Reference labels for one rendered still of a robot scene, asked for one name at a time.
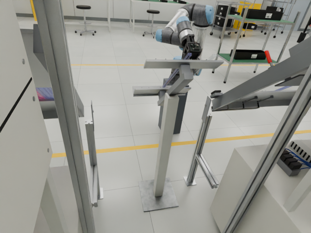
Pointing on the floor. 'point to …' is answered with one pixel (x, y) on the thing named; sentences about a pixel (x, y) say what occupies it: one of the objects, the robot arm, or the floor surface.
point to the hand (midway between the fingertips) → (194, 73)
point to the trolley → (225, 17)
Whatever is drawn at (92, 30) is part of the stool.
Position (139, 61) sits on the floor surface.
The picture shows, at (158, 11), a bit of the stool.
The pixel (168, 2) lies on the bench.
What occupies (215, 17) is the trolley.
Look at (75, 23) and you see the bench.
